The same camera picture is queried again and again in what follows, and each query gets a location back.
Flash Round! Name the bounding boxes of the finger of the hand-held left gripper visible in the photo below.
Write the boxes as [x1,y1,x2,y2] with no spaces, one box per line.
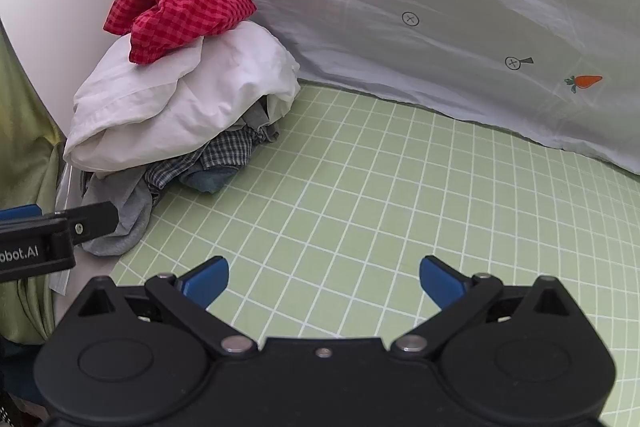
[0,204,43,224]
[54,201,119,242]

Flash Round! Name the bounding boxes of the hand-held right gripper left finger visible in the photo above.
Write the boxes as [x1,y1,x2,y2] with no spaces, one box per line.
[75,256,259,360]

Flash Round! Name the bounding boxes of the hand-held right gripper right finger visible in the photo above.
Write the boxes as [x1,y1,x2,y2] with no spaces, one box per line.
[390,256,581,360]

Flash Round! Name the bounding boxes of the red checked shorts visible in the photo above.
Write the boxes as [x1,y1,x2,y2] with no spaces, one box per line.
[103,0,258,66]

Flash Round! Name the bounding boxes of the light grey garment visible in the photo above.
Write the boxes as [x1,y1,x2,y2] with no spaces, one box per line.
[80,171,157,258]

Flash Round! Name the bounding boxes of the blue-grey garment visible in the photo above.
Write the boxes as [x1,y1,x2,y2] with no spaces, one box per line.
[179,166,237,196]

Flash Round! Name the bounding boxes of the green grid mat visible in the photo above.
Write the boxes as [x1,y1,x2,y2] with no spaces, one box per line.
[115,79,640,427]

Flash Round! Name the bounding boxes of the dark plaid garment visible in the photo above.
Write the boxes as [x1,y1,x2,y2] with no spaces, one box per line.
[144,127,268,204]

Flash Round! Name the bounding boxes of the white shirt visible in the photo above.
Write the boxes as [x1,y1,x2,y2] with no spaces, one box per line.
[65,21,301,180]

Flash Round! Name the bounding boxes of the grey-green garment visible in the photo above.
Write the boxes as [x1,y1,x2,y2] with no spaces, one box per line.
[235,96,282,144]

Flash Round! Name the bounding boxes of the grey carrot-print sheet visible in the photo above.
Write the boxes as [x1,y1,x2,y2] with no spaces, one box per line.
[125,0,640,178]

